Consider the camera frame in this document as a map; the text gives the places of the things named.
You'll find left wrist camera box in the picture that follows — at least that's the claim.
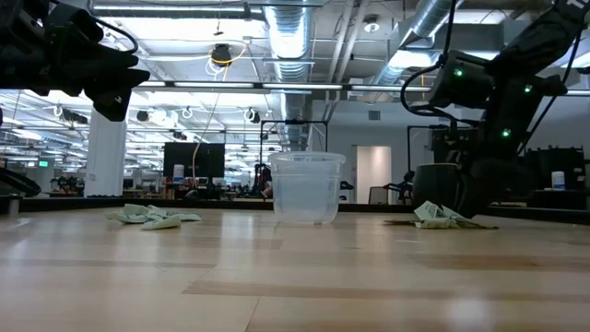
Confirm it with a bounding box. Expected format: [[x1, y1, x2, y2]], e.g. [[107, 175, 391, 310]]
[[43, 2, 106, 45]]

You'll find grey office chair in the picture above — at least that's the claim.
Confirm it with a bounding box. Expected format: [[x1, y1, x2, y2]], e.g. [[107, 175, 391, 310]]
[[368, 185, 390, 206]]

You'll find black camera cable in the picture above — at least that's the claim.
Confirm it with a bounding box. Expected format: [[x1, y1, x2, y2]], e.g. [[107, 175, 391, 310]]
[[398, 0, 460, 126], [101, 18, 139, 55]]

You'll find person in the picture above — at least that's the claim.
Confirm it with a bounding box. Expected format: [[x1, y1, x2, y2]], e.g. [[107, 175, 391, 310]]
[[257, 164, 274, 199]]

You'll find black equipment cabinet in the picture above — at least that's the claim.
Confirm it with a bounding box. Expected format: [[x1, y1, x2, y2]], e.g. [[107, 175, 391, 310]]
[[523, 146, 587, 193]]

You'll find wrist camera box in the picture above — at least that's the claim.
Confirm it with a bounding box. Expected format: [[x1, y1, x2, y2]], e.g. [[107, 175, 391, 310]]
[[430, 49, 495, 111], [43, 2, 106, 45]]

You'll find black right camera cable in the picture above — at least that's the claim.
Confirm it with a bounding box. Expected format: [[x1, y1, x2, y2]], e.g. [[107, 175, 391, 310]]
[[398, 0, 460, 126]]

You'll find clear plastic deli cup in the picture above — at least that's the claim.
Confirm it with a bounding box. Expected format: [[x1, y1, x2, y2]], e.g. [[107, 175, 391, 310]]
[[267, 151, 348, 226], [275, 159, 341, 218]]

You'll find black ceiling device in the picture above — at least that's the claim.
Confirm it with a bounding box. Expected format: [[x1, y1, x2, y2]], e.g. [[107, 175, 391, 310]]
[[210, 43, 233, 68]]

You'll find black aluminium table frame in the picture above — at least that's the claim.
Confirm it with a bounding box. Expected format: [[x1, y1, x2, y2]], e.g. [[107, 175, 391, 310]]
[[0, 196, 590, 226]]

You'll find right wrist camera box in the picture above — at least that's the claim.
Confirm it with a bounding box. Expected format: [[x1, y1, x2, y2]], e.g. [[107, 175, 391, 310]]
[[430, 49, 495, 111]]

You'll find white building column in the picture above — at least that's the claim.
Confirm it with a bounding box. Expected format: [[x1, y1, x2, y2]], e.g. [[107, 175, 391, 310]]
[[84, 108, 128, 198]]

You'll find long ceiling light strip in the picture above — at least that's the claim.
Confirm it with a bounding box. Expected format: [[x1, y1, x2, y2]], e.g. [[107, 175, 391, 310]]
[[137, 80, 434, 92]]

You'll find black left camera cable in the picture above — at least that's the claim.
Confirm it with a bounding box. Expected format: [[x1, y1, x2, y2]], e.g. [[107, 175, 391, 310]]
[[101, 18, 139, 55]]

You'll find thick black cable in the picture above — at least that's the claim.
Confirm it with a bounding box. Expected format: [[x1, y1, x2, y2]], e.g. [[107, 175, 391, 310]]
[[0, 166, 42, 197]]

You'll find black gantry frame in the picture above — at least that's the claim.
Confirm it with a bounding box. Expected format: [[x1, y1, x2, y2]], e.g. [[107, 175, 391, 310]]
[[407, 124, 462, 165], [259, 118, 329, 199]]

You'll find silver air duct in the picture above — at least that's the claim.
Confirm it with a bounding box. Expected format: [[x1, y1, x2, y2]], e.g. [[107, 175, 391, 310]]
[[262, 0, 315, 153], [371, 0, 465, 89]]

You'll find dark mug yellow inside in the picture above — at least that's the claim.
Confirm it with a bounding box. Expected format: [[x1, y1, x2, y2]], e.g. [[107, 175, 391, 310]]
[[411, 162, 463, 217]]

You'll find white door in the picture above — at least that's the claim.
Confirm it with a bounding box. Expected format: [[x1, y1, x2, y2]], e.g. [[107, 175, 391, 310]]
[[355, 145, 393, 205]]

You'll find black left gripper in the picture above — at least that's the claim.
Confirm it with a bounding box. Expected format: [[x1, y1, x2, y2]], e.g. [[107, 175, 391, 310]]
[[27, 43, 151, 124]]

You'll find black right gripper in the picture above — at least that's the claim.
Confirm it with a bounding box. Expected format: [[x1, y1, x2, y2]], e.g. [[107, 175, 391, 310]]
[[454, 110, 540, 220]]

